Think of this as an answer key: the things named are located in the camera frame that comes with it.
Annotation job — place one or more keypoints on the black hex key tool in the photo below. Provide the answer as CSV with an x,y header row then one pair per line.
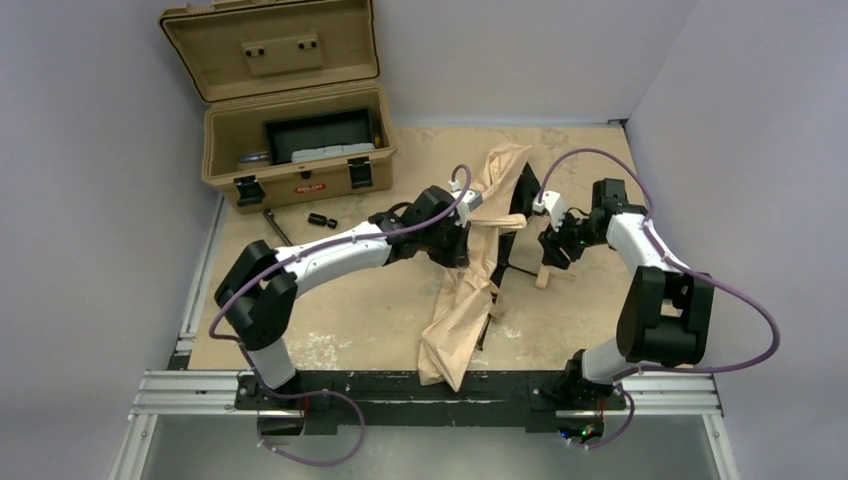
x,y
269,217

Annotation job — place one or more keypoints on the tan hard case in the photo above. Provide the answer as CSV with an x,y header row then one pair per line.
x,y
255,61

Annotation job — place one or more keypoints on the beige folding umbrella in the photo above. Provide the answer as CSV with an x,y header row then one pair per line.
x,y
465,299

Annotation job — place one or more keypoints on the grey box in case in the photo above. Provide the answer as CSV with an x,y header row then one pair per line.
x,y
306,155

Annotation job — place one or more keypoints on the small black cylinder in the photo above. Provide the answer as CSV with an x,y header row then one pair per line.
x,y
322,220

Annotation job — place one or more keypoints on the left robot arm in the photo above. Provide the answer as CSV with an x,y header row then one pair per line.
x,y
258,293

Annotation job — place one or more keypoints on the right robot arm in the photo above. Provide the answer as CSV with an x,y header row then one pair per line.
x,y
665,316

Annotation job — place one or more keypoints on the aluminium frame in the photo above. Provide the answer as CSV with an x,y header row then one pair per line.
x,y
210,393

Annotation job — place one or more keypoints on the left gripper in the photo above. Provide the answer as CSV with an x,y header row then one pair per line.
x,y
453,244

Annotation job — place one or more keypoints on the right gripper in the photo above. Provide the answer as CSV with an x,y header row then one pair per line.
x,y
553,244

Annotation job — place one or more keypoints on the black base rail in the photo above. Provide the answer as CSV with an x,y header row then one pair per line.
x,y
537,401

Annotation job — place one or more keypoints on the black tray in case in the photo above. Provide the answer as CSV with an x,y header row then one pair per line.
x,y
283,136

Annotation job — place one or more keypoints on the metal can in case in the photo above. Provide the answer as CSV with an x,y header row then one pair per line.
x,y
253,161

